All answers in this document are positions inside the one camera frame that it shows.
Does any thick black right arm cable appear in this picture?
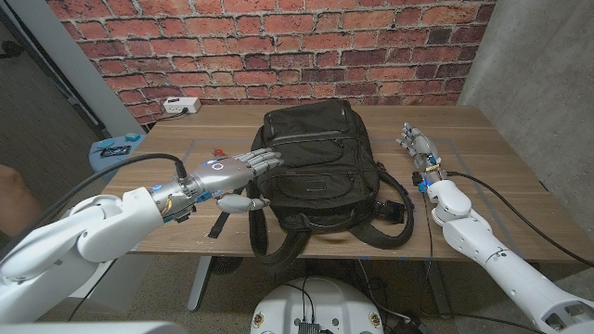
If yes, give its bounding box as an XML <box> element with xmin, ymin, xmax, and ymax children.
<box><xmin>445</xmin><ymin>170</ymin><xmax>594</xmax><ymax>269</ymax></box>

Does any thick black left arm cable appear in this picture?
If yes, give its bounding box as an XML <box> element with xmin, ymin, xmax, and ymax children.
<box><xmin>0</xmin><ymin>152</ymin><xmax>189</xmax><ymax>261</ymax></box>

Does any black round fan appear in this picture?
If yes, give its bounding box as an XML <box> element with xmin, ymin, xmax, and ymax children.
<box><xmin>208</xmin><ymin>256</ymin><xmax>244</xmax><ymax>276</ymax></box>

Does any black power strip cable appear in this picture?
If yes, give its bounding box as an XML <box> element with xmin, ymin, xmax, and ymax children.
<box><xmin>152</xmin><ymin>109</ymin><xmax>189</xmax><ymax>122</ymax></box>

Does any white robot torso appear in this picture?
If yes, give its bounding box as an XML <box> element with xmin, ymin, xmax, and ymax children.
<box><xmin>249</xmin><ymin>276</ymin><xmax>385</xmax><ymax>334</ymax></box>

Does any person's bare leg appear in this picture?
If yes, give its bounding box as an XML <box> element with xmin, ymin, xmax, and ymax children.
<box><xmin>0</xmin><ymin>164</ymin><xmax>32</xmax><ymax>238</ymax></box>

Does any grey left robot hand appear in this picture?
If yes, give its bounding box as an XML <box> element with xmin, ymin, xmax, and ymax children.
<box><xmin>189</xmin><ymin>147</ymin><xmax>284</xmax><ymax>214</ymax></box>

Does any black door handle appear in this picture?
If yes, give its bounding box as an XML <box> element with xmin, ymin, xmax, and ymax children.
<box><xmin>0</xmin><ymin>40</ymin><xmax>24</xmax><ymax>59</ymax></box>

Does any printed brick wall backdrop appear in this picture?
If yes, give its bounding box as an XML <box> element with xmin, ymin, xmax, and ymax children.
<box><xmin>45</xmin><ymin>0</ymin><xmax>497</xmax><ymax>125</ymax></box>

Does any blue round stool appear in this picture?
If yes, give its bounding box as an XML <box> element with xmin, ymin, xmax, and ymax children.
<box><xmin>88</xmin><ymin>133</ymin><xmax>146</xmax><ymax>183</ymax></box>

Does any black backpack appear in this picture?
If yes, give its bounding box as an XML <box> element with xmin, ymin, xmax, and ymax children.
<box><xmin>207</xmin><ymin>98</ymin><xmax>416</xmax><ymax>275</ymax></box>

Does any black smartphone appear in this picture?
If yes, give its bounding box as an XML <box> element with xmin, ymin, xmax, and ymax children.
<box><xmin>99</xmin><ymin>145</ymin><xmax>132</xmax><ymax>159</ymax></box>

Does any grey table leg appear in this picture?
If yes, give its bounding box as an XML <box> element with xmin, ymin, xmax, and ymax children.
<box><xmin>422</xmin><ymin>260</ymin><xmax>452</xmax><ymax>320</ymax></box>
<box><xmin>187</xmin><ymin>255</ymin><xmax>213</xmax><ymax>312</ymax></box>

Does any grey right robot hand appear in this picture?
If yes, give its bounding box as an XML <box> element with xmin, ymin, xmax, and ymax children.
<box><xmin>395</xmin><ymin>122</ymin><xmax>446</xmax><ymax>185</ymax></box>

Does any white power strip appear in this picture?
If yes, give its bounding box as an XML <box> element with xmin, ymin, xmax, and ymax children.
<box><xmin>162</xmin><ymin>96</ymin><xmax>202</xmax><ymax>115</ymax></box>

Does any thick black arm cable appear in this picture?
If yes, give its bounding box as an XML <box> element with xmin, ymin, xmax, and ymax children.
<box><xmin>445</xmin><ymin>170</ymin><xmax>594</xmax><ymax>269</ymax></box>
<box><xmin>0</xmin><ymin>152</ymin><xmax>189</xmax><ymax>261</ymax></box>

